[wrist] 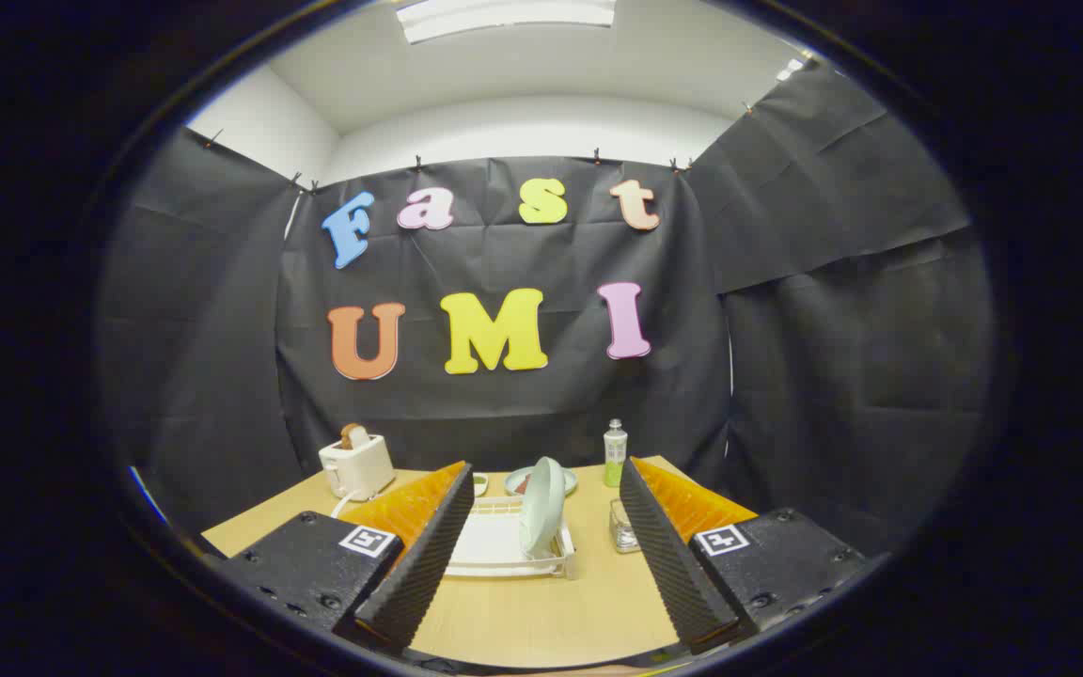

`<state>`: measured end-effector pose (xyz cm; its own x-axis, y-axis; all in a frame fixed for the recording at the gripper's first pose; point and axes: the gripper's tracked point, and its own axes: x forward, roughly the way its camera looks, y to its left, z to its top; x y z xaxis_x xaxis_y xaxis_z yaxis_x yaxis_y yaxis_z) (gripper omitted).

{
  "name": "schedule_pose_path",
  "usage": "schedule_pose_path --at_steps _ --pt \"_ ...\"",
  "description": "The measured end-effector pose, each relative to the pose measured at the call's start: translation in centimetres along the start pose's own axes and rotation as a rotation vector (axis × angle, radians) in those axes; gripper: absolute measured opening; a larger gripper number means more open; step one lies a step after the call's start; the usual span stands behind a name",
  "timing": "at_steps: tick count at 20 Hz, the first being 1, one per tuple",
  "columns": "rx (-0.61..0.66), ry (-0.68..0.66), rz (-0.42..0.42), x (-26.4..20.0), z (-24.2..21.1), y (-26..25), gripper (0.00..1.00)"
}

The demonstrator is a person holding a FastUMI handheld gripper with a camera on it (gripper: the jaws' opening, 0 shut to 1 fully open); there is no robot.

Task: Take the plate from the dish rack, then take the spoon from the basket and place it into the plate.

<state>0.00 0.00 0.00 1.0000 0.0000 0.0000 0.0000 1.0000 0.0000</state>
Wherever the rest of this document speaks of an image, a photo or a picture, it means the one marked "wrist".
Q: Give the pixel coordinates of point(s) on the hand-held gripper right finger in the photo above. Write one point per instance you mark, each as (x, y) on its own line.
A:
(678, 564)

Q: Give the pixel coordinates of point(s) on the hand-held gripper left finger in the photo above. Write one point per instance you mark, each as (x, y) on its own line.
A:
(419, 574)

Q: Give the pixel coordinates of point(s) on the clear cutlery basket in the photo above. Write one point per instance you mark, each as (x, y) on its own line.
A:
(624, 531)

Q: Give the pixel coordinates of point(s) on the pale green plate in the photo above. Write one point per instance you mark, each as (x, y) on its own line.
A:
(541, 508)

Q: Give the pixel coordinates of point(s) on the white divided dish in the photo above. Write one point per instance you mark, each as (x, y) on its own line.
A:
(480, 484)

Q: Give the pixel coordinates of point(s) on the teal plate with food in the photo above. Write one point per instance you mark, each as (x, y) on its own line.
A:
(515, 481)

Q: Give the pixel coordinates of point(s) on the white drain tray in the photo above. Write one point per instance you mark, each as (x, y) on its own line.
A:
(490, 545)

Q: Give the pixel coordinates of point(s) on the white toaster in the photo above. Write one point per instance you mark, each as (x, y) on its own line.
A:
(363, 467)

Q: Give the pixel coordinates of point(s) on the green drink bottle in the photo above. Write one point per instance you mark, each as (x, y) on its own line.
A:
(615, 461)

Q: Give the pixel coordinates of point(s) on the bread slice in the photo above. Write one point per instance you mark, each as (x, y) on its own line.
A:
(354, 435)

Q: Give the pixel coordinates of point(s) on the black backdrop cloth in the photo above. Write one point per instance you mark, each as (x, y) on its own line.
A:
(805, 376)

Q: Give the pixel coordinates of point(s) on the white printed board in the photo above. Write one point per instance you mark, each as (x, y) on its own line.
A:
(145, 494)

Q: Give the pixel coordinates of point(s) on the ceiling light panel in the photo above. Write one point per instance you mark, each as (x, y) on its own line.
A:
(504, 14)

